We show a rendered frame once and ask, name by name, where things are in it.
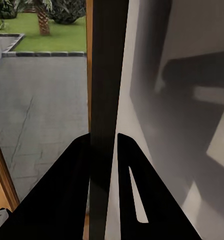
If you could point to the poster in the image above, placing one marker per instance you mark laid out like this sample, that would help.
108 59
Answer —
109 23

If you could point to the door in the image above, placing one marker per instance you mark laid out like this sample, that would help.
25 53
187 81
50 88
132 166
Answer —
45 89

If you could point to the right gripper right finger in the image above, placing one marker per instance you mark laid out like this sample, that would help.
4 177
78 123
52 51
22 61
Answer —
166 220

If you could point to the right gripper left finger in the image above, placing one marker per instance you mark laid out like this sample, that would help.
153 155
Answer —
55 208

